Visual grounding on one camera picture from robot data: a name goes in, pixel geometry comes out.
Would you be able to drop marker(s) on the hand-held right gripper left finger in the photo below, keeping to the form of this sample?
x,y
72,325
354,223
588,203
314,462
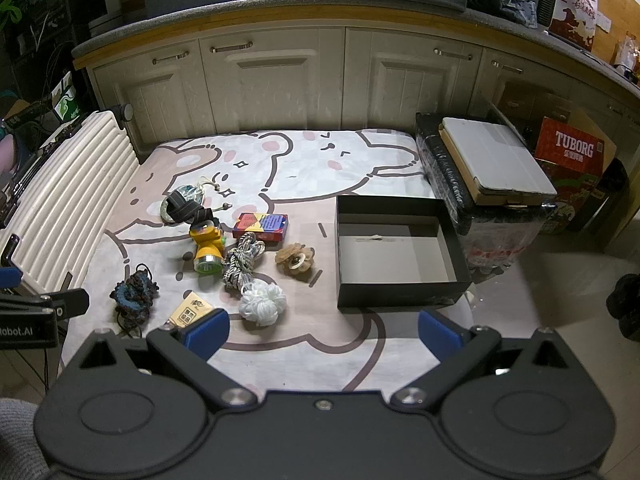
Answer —
x,y
207,332

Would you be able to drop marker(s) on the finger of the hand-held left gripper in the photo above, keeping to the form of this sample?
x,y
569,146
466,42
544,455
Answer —
x,y
70,301
10,277

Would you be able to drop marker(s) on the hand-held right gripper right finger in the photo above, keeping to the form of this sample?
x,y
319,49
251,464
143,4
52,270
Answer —
x,y
440,335

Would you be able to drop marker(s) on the small tan paper card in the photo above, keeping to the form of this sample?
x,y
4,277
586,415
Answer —
x,y
187,310

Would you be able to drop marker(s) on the white yarn bundle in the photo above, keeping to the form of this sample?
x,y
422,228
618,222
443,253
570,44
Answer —
x,y
262,302

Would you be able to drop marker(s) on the black cardboard box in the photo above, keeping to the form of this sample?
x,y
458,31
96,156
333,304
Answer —
x,y
390,260

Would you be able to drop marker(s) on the beige flower hair clip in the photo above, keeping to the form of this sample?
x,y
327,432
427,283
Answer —
x,y
292,257

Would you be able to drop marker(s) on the colourful card box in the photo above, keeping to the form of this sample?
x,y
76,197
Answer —
x,y
260,225

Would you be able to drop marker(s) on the blue white patterned pouch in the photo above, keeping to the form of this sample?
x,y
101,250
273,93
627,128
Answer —
x,y
190,192

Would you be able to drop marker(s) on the grey trouser leg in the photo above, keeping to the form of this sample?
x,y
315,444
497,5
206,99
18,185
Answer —
x,y
15,440

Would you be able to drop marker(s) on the black wrapped crate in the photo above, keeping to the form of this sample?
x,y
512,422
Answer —
x,y
440,170

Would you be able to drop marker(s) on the green and white carton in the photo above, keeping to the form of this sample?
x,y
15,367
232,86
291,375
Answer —
x,y
65,100

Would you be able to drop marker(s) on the white tablet case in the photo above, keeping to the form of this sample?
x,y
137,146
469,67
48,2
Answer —
x,y
495,155

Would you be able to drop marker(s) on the black fuzzy slipper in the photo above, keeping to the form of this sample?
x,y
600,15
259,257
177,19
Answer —
x,y
627,305

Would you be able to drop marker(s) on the red beer carton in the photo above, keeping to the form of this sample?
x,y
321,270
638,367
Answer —
x,y
570,150

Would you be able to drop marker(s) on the brown cardboard box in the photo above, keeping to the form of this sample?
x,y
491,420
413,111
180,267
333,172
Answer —
x,y
530,97

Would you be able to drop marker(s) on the cream kitchen cabinet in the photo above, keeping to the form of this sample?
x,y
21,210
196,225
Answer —
x,y
290,90

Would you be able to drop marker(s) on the white container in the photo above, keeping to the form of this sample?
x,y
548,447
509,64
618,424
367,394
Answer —
x,y
112,20

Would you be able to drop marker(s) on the dark grey countertop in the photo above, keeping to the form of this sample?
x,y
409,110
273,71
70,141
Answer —
x,y
300,10

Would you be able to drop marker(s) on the bagged snacks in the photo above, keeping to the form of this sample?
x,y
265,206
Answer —
x,y
627,55

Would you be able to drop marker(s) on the red and white carton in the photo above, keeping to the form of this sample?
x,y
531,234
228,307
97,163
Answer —
x,y
575,15

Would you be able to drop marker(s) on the white vented appliance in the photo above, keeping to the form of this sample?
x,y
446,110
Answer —
x,y
547,0

